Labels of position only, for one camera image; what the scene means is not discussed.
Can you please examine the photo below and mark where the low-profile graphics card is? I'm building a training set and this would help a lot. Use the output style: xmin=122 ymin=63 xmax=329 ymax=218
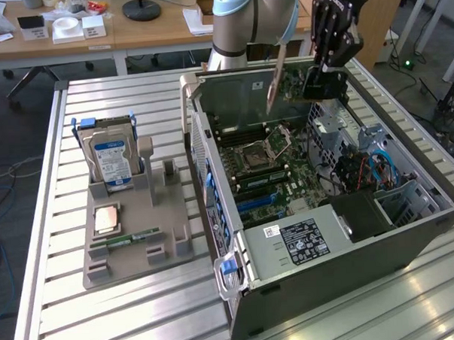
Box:
xmin=262 ymin=39 xmax=349 ymax=116

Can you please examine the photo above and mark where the wooden cabinet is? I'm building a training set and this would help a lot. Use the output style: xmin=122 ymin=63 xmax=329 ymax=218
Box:
xmin=309 ymin=0 xmax=415 ymax=74

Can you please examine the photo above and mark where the white box red button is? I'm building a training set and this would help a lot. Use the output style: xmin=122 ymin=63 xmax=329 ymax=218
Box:
xmin=379 ymin=27 xmax=401 ymax=65

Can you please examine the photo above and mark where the silver drive cage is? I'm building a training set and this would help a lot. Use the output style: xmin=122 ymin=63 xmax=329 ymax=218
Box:
xmin=305 ymin=95 xmax=367 ymax=165

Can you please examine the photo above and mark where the black tripod stand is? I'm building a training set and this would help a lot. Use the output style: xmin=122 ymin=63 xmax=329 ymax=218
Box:
xmin=431 ymin=64 xmax=454 ymax=139

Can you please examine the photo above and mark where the brown cardboard box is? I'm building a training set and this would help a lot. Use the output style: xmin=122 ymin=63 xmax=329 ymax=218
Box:
xmin=196 ymin=0 xmax=221 ymax=17

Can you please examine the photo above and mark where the white paper stack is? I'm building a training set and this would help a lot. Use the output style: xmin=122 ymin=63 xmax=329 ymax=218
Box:
xmin=181 ymin=7 xmax=215 ymax=38

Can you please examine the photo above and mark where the metal socket cover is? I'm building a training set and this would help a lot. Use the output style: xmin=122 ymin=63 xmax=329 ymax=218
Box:
xmin=264 ymin=121 xmax=294 ymax=159

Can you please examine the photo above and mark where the black RAM slot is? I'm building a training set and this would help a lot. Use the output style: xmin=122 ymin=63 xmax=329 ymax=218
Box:
xmin=218 ymin=132 xmax=268 ymax=147
xmin=215 ymin=125 xmax=267 ymax=140

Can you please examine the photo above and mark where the green motherboard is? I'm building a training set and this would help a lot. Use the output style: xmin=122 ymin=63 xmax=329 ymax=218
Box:
xmin=208 ymin=112 xmax=331 ymax=232

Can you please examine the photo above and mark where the CPU socket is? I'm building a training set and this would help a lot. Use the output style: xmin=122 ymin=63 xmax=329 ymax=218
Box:
xmin=239 ymin=140 xmax=278 ymax=175

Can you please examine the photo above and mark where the wooden office desk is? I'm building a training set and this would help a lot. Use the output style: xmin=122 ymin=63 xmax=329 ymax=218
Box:
xmin=112 ymin=0 xmax=322 ymax=76
xmin=0 ymin=0 xmax=119 ymax=81

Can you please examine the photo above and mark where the silver disk bay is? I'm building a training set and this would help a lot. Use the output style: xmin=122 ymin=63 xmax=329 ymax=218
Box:
xmin=373 ymin=178 xmax=442 ymax=229

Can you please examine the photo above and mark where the black round lamp base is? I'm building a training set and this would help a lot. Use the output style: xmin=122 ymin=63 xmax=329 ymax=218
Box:
xmin=121 ymin=0 xmax=163 ymax=23

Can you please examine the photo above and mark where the small red object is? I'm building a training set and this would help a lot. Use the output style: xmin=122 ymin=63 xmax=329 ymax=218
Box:
xmin=86 ymin=0 xmax=108 ymax=16

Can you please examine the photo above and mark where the white labelled box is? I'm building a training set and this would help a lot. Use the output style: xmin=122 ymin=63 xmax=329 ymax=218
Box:
xmin=81 ymin=14 xmax=107 ymax=40

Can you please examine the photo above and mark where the grey power supply unit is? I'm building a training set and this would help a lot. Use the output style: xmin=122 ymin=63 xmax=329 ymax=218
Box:
xmin=237 ymin=204 xmax=356 ymax=284

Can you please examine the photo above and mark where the dark filled plastic bag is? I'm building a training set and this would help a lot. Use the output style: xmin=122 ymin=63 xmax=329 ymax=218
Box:
xmin=61 ymin=0 xmax=88 ymax=14

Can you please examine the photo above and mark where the silver hard disk blue label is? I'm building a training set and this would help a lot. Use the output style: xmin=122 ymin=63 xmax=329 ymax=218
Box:
xmin=77 ymin=119 xmax=136 ymax=193

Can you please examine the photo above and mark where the white flat box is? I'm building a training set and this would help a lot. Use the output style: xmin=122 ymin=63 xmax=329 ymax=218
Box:
xmin=51 ymin=23 xmax=87 ymax=46

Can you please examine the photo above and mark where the hard drive blue label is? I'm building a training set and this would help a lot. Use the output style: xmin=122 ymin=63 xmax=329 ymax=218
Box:
xmin=69 ymin=111 xmax=139 ymax=178

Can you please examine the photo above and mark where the open grey PC case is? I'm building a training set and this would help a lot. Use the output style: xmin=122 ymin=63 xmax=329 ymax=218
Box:
xmin=178 ymin=47 xmax=454 ymax=340

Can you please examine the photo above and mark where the blue release tab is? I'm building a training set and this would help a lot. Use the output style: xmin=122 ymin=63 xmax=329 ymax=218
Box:
xmin=219 ymin=260 xmax=237 ymax=281

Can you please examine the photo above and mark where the white tape roll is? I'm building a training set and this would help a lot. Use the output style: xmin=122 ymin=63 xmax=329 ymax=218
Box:
xmin=52 ymin=16 xmax=78 ymax=34

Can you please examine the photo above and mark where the grey parts rack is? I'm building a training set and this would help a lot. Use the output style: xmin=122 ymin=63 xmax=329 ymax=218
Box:
xmin=76 ymin=134 xmax=197 ymax=292

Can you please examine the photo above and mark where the crumpled white tissue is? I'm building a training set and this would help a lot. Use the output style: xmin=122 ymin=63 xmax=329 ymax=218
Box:
xmin=41 ymin=8 xmax=81 ymax=22

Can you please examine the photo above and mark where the green loose RAM stick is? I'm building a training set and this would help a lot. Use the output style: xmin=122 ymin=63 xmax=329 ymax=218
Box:
xmin=88 ymin=227 xmax=161 ymax=250

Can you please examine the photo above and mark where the CPU chip copper lid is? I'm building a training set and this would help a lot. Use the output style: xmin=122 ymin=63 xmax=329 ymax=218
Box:
xmin=92 ymin=205 xmax=122 ymax=236

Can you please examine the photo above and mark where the white box black top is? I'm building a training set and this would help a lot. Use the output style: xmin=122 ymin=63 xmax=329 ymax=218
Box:
xmin=16 ymin=14 xmax=51 ymax=42

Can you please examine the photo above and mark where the black wheeled chair base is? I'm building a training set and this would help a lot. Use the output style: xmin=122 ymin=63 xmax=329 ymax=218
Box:
xmin=2 ymin=59 xmax=98 ymax=112

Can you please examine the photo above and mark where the thin red wire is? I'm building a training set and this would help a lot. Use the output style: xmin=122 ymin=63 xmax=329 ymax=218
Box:
xmin=352 ymin=154 xmax=367 ymax=193

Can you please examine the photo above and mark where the blue data wire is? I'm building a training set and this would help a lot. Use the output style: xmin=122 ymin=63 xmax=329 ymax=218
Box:
xmin=368 ymin=147 xmax=403 ymax=192

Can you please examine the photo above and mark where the clear plastic case handle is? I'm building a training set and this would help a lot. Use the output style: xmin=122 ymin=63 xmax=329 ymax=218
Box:
xmin=212 ymin=249 xmax=251 ymax=302

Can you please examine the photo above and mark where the white floor cable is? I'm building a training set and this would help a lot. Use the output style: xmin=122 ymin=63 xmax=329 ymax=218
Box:
xmin=0 ymin=154 xmax=44 ymax=181

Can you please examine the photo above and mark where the blue floor cable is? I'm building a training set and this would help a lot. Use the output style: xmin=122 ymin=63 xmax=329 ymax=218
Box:
xmin=0 ymin=178 xmax=24 ymax=324

